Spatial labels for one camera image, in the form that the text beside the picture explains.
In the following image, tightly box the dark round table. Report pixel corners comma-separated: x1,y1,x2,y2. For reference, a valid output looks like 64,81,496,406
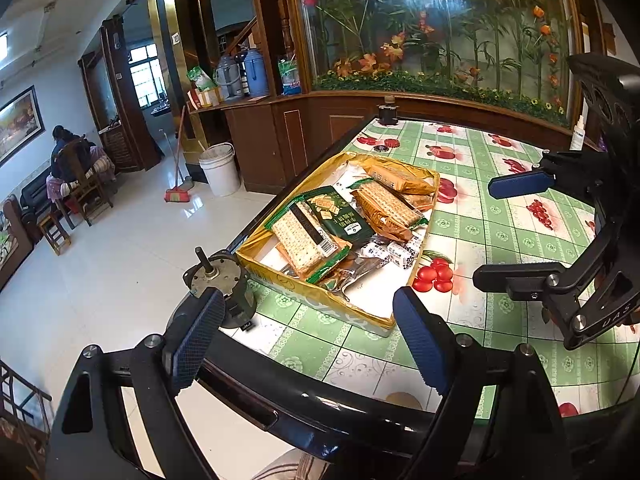
195,110,640,466

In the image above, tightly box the dark green cracker packet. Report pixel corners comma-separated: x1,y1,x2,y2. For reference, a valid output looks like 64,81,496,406
305,185,376,248

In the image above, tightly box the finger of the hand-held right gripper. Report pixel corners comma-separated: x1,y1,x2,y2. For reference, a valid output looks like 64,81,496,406
472,259,597,307
487,149,608,206

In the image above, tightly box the orange cracker packet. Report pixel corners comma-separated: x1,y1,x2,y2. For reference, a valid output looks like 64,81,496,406
350,180,431,243

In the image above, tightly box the dark wooden frame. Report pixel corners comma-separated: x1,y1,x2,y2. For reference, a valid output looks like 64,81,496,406
0,357,53,480

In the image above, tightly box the red green broom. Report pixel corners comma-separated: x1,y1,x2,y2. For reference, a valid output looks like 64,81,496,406
165,105,195,205

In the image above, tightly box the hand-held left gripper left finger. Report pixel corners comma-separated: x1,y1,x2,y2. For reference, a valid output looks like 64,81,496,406
44,287,227,480

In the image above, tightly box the white yellow carton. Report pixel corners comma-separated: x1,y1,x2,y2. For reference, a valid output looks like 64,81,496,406
189,87,223,110

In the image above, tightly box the wooden chair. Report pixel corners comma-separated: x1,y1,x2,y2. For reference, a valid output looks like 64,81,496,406
52,137,118,226

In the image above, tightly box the small black object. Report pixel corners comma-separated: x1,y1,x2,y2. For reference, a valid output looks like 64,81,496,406
377,95,399,126

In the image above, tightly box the glass panel with artificial flowers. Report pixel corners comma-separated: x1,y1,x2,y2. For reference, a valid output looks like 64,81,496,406
290,0,583,128

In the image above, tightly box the yellow cracker packet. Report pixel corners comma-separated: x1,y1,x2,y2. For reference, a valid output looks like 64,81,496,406
362,155,438,196

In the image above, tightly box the water bottle with green label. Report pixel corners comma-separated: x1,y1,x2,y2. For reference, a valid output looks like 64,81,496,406
277,55,303,96

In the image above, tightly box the grey gear motor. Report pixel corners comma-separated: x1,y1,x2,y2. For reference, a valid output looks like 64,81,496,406
182,246,257,331

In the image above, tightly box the yellow cardboard box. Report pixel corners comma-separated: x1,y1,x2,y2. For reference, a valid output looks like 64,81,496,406
235,151,441,331

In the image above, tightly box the brown sofa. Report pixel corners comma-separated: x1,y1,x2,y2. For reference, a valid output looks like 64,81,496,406
0,195,33,291

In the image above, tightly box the small wooden stool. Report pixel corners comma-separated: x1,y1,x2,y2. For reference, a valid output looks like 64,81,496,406
39,212,72,256

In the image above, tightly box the framed wall picture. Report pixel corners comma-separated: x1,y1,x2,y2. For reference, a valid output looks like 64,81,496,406
0,85,41,166

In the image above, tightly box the blue thermos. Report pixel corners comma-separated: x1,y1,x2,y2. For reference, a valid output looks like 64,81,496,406
243,47,271,98

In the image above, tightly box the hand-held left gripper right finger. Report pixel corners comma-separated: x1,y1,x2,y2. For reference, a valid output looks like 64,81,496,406
392,285,576,480

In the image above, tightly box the grey thermos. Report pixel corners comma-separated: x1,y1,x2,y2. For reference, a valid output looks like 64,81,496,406
215,54,242,101

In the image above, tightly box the barred window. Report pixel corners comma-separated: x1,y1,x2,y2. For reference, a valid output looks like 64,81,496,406
129,45,166,108

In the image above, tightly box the wooden partition cabinet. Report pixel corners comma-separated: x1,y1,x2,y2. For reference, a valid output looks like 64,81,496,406
145,0,616,196

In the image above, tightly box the white plastic bucket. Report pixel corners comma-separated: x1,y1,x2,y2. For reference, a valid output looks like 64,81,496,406
198,142,242,197

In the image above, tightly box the black sofa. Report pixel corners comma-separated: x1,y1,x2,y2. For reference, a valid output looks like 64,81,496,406
20,175,56,241

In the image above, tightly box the clear green-edged cracker packet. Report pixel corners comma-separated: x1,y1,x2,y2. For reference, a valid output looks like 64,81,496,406
305,247,371,291
265,200,351,283

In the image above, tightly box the green white bag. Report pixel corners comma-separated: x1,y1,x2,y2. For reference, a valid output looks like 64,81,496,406
186,66,215,93

